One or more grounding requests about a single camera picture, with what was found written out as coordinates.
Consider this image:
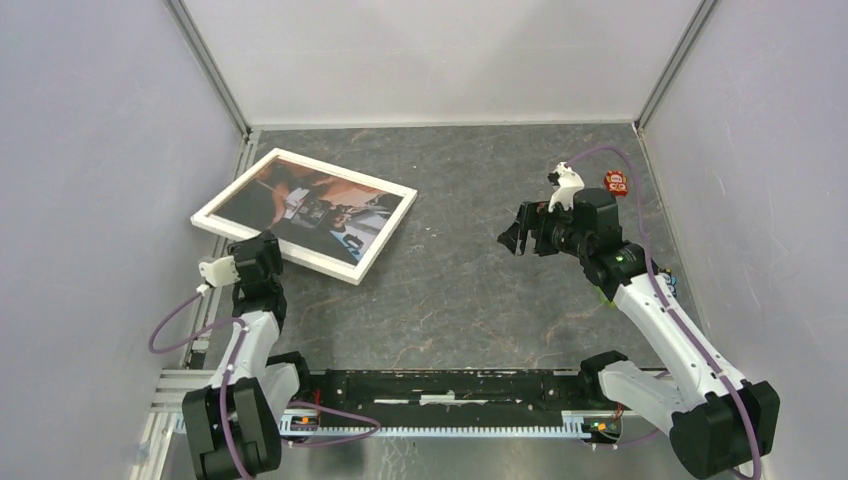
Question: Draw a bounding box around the aluminium corner post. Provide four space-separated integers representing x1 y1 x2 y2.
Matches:
633 0 720 136
163 0 252 138

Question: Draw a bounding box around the blue black monster toy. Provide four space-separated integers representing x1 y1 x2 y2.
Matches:
659 268 677 297

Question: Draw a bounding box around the aluminium corner post left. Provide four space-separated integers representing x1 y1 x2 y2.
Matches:
163 0 252 138

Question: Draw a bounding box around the printed photo with white border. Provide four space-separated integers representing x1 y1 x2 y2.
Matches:
213 158 403 265

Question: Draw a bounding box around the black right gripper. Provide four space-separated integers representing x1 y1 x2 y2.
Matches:
497 198 591 259

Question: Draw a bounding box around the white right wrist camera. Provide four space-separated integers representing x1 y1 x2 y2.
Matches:
547 162 585 212

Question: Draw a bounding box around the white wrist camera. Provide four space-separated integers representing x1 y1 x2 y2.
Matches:
547 162 585 212
196 255 240 297

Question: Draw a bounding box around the light wooden picture frame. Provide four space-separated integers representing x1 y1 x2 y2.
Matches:
190 148 418 285

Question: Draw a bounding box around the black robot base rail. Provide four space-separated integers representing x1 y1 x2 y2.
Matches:
152 368 664 445

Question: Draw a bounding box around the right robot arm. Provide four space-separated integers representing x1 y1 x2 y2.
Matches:
498 188 780 479

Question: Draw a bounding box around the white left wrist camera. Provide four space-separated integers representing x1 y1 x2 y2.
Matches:
196 255 240 297

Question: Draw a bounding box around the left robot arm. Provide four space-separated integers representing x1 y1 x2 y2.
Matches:
182 231 314 479

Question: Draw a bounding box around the aluminium corner post right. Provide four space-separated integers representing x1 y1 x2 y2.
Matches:
633 0 720 136

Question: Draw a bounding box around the red monster toy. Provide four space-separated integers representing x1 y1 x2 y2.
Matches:
603 170 629 197

